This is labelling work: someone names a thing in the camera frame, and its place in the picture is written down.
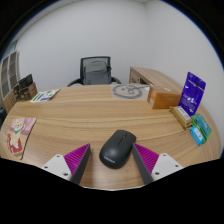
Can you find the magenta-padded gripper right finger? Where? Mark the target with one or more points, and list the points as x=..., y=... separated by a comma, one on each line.
x=148, y=159

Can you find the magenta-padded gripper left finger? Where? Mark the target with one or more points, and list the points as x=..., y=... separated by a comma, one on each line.
x=76, y=158

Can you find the black computer mouse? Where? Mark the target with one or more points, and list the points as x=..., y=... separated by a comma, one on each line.
x=117, y=149

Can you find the cartoon print mouse pad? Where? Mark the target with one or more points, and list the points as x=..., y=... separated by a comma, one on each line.
x=20, y=135

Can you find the small blue box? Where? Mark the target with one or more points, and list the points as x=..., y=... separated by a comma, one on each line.
x=196, y=136

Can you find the small tan box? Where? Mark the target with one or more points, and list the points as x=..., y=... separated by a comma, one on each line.
x=181, y=116

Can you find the orange-brown cardboard box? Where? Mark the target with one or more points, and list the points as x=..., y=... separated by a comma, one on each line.
x=165, y=98

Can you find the green flat box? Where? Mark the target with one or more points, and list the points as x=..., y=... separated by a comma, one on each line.
x=203, y=126

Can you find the purple product packet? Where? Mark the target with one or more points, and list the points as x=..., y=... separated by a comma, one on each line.
x=192, y=93

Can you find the brown printed carton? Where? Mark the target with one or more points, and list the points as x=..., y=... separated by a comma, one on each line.
x=30, y=92

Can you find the grey backpack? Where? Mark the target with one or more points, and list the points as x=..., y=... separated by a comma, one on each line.
x=96, y=73

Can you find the dark brown small carton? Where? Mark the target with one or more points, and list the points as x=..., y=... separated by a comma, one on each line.
x=16, y=91

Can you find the black carton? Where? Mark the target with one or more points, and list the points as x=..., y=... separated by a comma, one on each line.
x=25, y=81

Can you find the black mesh office chair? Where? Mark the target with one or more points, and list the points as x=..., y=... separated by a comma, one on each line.
x=95, y=58

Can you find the wooden shelf unit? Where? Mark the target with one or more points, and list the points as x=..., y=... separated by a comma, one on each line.
x=8, y=75

